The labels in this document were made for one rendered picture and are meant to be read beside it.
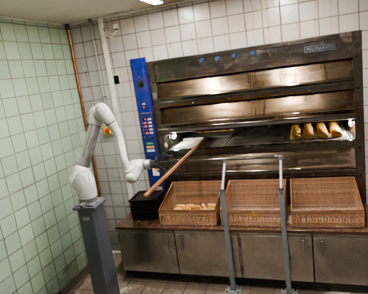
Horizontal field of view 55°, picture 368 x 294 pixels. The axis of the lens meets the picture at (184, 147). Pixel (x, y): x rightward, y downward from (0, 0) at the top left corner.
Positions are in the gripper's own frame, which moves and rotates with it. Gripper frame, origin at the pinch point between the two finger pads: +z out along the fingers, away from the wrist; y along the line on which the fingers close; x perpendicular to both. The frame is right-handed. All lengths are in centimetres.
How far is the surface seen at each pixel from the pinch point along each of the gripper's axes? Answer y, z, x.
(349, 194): 50, 145, -46
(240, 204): 58, 48, -45
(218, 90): -55, 36, -53
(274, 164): 20, 82, -53
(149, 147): -4, -43, -53
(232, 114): -31, 47, -53
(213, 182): 37, 21, -52
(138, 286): 120, -51, 7
